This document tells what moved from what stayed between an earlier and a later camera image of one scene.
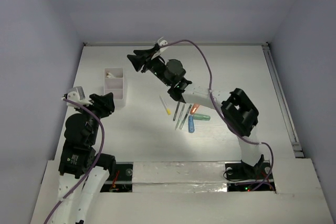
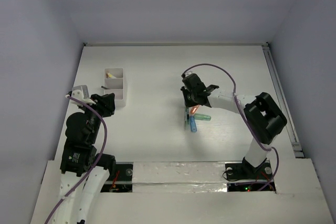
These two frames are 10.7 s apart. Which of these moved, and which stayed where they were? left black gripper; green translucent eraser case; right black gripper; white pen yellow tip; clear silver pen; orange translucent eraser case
Moved: right black gripper; clear silver pen; white pen yellow tip
Stayed: green translucent eraser case; left black gripper; orange translucent eraser case
